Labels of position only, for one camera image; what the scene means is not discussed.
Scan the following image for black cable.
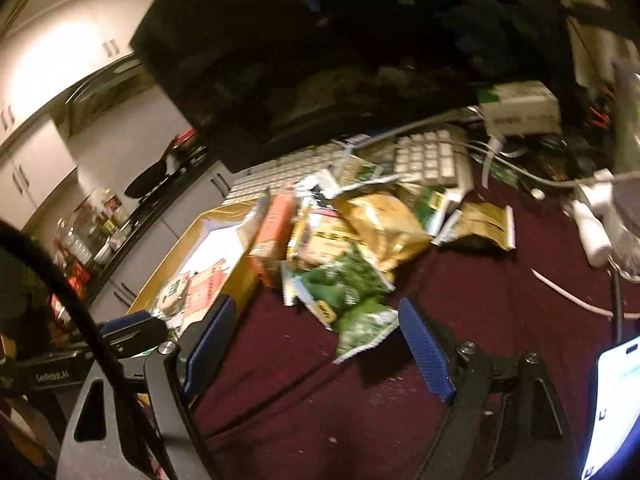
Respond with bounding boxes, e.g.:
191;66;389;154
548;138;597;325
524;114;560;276
0;219;173;480

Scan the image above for brown gold snack packet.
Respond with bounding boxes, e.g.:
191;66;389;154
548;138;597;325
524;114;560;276
432;202;516;252

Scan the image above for gold crinkled snack packet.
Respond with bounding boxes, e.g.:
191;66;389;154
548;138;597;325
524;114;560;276
331;192;434;272

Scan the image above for white keyboard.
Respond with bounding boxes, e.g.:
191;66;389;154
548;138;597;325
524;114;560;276
222;129;475;207

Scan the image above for round cracker snack packet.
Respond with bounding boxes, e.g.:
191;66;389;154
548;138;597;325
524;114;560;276
286;210;357;272

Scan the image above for white cable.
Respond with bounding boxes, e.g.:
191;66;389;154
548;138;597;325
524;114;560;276
531;267;640;321

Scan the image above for lit smartphone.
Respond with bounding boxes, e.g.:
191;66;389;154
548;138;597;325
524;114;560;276
581;335;640;480

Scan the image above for red white cracker packet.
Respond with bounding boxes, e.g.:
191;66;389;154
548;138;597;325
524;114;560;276
155;259;232;332

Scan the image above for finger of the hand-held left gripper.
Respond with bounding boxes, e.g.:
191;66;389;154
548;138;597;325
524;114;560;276
100;310;169;358

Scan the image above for small white carton box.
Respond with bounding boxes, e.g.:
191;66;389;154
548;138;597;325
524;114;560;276
477;81;562;137

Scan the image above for green pea snack packet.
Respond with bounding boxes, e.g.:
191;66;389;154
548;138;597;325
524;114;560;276
290;244;397;332
331;299;402;365
414;185;465;237
344;156;407;187

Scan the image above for gold cardboard box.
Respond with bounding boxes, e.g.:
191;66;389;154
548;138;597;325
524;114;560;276
127;199;273;342

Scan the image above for grey kitchen cabinets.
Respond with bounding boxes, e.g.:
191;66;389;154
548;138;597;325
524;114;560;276
0;110;236;321

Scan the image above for clear plastic container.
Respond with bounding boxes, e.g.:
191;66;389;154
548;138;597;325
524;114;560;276
606;174;640;282

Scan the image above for black frying pan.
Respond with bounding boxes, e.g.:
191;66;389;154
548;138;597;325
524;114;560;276
124;135;202;200

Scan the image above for orange snack packet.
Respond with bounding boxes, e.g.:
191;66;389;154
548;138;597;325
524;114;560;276
249;192;297;287

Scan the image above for silver snack packet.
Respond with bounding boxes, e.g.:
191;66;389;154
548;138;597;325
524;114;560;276
294;170;342;212

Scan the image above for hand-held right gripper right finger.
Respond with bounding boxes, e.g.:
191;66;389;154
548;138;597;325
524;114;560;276
397;296;583;480

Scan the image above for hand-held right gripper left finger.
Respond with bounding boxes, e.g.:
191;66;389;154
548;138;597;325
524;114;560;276
57;294;238;480

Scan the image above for black computer monitor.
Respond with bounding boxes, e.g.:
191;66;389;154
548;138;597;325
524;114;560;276
130;0;576;147

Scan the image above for white power adapter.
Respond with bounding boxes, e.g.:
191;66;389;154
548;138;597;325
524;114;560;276
571;169;617;267

